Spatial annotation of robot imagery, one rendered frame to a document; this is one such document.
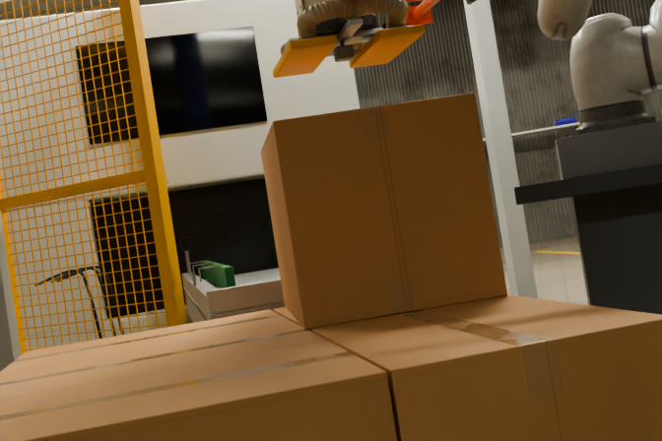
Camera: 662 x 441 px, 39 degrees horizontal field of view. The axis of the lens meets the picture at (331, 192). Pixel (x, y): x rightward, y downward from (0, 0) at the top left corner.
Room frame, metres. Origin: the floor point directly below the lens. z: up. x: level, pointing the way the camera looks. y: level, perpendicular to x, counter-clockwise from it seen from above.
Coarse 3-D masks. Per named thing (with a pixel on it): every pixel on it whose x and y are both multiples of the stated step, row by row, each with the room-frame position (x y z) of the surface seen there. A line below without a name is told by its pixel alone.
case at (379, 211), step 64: (320, 128) 1.77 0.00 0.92; (384, 128) 1.79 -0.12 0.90; (448, 128) 1.80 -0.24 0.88; (320, 192) 1.77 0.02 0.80; (384, 192) 1.78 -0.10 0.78; (448, 192) 1.80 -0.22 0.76; (320, 256) 1.77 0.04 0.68; (384, 256) 1.78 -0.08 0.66; (448, 256) 1.80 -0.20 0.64; (320, 320) 1.76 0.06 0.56
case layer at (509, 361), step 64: (256, 320) 2.10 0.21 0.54; (384, 320) 1.71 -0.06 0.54; (448, 320) 1.57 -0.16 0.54; (512, 320) 1.44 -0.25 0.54; (576, 320) 1.34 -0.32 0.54; (640, 320) 1.25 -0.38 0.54; (0, 384) 1.65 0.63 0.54; (64, 384) 1.52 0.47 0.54; (128, 384) 1.40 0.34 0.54; (192, 384) 1.30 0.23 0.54; (256, 384) 1.22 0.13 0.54; (320, 384) 1.15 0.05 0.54; (384, 384) 1.16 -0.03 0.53; (448, 384) 1.18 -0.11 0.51; (512, 384) 1.20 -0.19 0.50; (576, 384) 1.21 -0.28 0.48; (640, 384) 1.23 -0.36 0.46
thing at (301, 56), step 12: (324, 36) 1.92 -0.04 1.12; (336, 36) 1.92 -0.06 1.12; (288, 48) 1.94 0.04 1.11; (300, 48) 1.91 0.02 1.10; (312, 48) 1.93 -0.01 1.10; (324, 48) 1.95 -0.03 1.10; (288, 60) 2.02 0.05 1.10; (300, 60) 2.05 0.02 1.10; (312, 60) 2.07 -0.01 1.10; (276, 72) 2.17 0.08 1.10; (288, 72) 2.18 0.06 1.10; (300, 72) 2.21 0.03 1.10; (312, 72) 2.24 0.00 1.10
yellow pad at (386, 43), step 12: (384, 24) 2.04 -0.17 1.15; (372, 36) 2.00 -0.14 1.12; (384, 36) 1.94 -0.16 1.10; (396, 36) 1.95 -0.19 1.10; (408, 36) 1.97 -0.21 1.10; (372, 48) 2.04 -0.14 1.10; (384, 48) 2.06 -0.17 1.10; (396, 48) 2.09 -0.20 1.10; (360, 60) 2.17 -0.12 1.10; (372, 60) 2.20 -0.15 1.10; (384, 60) 2.23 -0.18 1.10
